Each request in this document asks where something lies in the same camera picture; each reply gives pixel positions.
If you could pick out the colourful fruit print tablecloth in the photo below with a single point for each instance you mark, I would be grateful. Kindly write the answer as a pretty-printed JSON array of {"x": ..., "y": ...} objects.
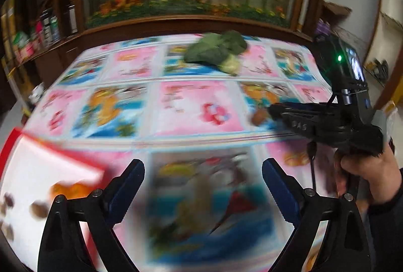
[{"x": 203, "y": 205}]

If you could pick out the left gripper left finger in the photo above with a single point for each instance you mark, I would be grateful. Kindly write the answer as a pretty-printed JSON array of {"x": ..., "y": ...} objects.
[{"x": 63, "y": 248}]

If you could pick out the green leafy vegetable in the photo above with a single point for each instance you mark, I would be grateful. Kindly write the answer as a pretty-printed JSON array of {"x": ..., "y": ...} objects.
[{"x": 218, "y": 50}]

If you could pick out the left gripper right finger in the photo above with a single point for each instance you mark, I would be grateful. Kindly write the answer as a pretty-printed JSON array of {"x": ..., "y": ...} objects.
[{"x": 344, "y": 245}]

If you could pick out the orange tangerine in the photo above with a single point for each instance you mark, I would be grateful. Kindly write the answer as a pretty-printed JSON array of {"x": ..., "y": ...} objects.
[{"x": 70, "y": 191}]

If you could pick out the red white tray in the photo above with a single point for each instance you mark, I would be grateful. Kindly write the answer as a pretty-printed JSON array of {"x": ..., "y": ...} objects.
[{"x": 29, "y": 168}]

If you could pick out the person's right hand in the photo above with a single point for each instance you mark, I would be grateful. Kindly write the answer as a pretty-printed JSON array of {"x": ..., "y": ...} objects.
[{"x": 381, "y": 172}]

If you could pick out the pink bottle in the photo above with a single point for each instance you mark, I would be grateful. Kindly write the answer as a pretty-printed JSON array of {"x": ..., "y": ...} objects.
[{"x": 40, "y": 35}]

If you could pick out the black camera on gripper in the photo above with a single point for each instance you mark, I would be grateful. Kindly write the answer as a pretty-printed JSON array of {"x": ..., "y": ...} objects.
[{"x": 340, "y": 66}]

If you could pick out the wooden sideboard cabinet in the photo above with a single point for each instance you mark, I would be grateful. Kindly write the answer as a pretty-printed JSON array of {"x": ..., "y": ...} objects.
[{"x": 174, "y": 24}]

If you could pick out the brown round longan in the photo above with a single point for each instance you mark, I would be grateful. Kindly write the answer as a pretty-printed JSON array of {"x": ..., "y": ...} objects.
[{"x": 260, "y": 116}]

